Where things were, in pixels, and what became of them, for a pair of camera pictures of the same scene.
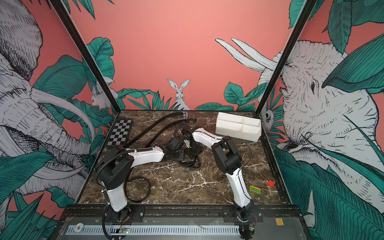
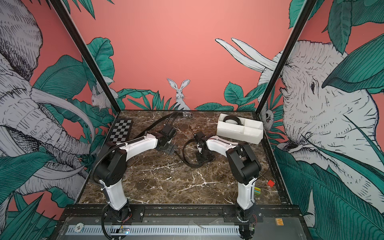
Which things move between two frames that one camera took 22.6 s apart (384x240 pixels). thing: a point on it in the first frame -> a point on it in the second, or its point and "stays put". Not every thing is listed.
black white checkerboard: (120, 133) stays put
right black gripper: (193, 154) -> (199, 158)
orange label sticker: (279, 221) stays put
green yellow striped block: (255, 190) stays put
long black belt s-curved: (195, 162) -> (234, 117)
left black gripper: (182, 152) -> (171, 150)
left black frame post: (62, 11) stays put
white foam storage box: (246, 128) stays put
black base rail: (179, 213) stays put
